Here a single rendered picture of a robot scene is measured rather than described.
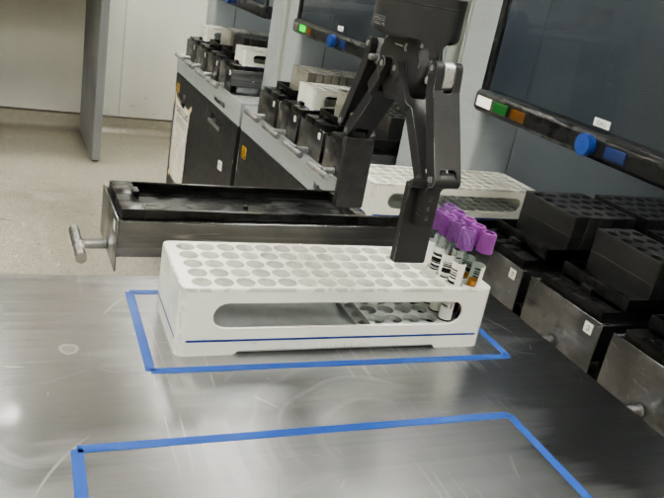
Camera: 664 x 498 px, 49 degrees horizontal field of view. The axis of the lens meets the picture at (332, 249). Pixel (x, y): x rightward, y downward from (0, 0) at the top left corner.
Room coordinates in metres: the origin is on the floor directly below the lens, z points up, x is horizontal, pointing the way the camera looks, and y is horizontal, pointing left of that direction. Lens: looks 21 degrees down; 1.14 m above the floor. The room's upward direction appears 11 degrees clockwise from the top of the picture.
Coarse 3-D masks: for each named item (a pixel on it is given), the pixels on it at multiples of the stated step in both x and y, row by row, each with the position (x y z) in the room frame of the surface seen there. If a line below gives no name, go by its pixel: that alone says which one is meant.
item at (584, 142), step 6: (576, 138) 0.98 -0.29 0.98; (582, 138) 0.97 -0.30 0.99; (588, 138) 0.96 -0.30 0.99; (594, 138) 0.96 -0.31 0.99; (576, 144) 0.98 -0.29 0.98; (582, 144) 0.97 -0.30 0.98; (588, 144) 0.96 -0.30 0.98; (594, 144) 0.96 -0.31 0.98; (576, 150) 0.97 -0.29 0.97; (582, 150) 0.97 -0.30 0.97; (588, 150) 0.96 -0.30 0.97; (594, 150) 0.96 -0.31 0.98
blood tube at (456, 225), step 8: (456, 224) 0.66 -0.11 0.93; (464, 224) 0.66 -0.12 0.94; (448, 232) 0.67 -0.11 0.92; (456, 232) 0.66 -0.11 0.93; (448, 240) 0.66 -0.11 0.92; (456, 240) 0.66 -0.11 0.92; (448, 248) 0.66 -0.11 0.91; (448, 256) 0.66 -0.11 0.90; (448, 264) 0.66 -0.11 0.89; (440, 272) 0.66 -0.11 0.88; (448, 272) 0.66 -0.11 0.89; (432, 304) 0.66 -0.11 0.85; (440, 304) 0.66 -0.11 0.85
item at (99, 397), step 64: (0, 320) 0.53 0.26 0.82; (64, 320) 0.55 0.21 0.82; (128, 320) 0.57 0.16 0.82; (512, 320) 0.73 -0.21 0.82; (0, 384) 0.44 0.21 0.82; (64, 384) 0.46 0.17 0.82; (128, 384) 0.47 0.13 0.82; (192, 384) 0.49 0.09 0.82; (256, 384) 0.50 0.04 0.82; (320, 384) 0.52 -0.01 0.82; (384, 384) 0.54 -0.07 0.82; (448, 384) 0.56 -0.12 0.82; (512, 384) 0.58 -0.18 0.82; (576, 384) 0.61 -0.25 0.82; (0, 448) 0.38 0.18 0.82; (64, 448) 0.39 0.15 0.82; (128, 448) 0.40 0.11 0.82; (192, 448) 0.41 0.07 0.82; (256, 448) 0.43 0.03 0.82; (320, 448) 0.44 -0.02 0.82; (384, 448) 0.45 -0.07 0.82; (448, 448) 0.47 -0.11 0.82; (512, 448) 0.48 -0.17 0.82; (576, 448) 0.50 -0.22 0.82; (640, 448) 0.52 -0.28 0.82
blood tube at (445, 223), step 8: (448, 216) 0.68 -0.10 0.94; (456, 216) 0.68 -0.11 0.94; (440, 224) 0.68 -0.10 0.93; (448, 224) 0.67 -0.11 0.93; (440, 232) 0.68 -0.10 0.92; (440, 240) 0.68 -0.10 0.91; (440, 248) 0.67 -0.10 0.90; (432, 256) 0.68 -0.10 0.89; (440, 256) 0.67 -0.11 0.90; (432, 264) 0.68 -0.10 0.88; (440, 264) 0.67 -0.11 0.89
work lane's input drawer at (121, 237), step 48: (144, 192) 0.96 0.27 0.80; (192, 192) 0.99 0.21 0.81; (240, 192) 1.02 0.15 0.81; (288, 192) 1.06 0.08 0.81; (96, 240) 0.88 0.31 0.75; (144, 240) 0.85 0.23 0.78; (192, 240) 0.88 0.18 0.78; (240, 240) 0.91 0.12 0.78; (288, 240) 0.94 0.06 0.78; (336, 240) 0.97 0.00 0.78; (384, 240) 1.00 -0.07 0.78
